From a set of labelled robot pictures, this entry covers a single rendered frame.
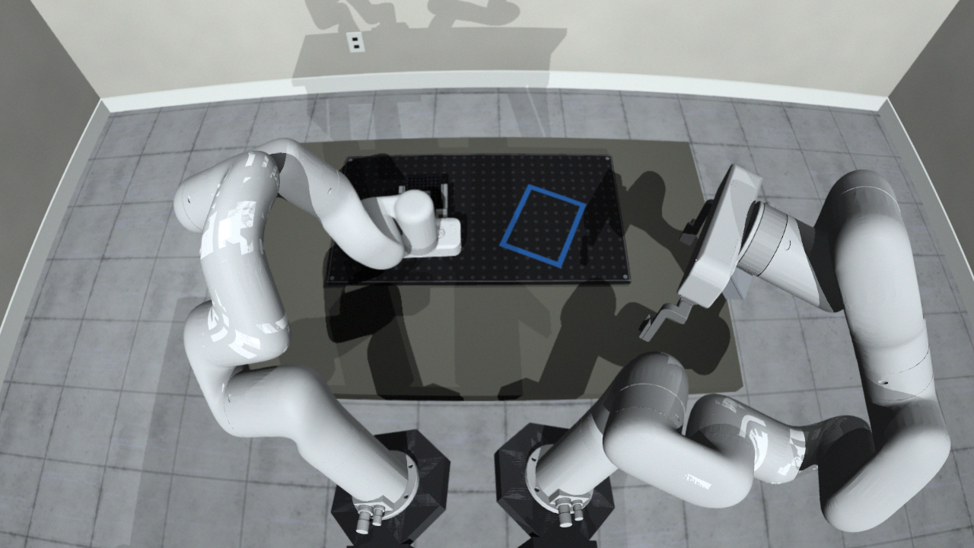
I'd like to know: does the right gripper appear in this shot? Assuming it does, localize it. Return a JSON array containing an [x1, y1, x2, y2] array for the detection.
[[639, 164, 764, 342]]

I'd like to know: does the blue tape outline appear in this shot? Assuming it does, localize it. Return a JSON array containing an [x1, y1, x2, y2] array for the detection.
[[499, 184, 587, 268]]

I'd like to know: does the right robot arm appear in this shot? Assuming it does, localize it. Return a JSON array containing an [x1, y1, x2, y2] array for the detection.
[[524, 170, 951, 532]]

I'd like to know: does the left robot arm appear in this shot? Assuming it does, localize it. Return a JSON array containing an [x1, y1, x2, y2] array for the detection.
[[173, 138, 438, 534]]

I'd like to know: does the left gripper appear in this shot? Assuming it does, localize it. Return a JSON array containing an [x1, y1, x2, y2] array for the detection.
[[403, 183, 461, 258]]

